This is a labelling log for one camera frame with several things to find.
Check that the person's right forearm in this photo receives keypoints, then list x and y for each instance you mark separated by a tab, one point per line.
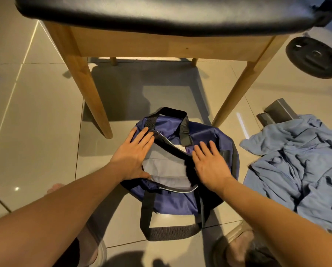
282	225

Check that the navy blue bag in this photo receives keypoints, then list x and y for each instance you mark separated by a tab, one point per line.
171	203

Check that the pile of blue-grey towels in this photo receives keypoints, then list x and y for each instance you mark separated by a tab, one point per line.
305	169

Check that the person's right hand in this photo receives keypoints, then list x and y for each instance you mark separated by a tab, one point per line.
211	166

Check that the person's left leg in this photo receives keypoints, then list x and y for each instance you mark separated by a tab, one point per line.
91	247

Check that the wooden chair with black seat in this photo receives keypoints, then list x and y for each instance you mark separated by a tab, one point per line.
171	19

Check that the loose black weight plate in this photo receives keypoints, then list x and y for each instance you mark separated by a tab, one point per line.
315	57

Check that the person's left forearm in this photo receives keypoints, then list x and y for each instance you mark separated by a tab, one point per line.
49	225

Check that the person's left hand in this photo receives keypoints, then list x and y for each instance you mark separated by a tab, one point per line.
131	158

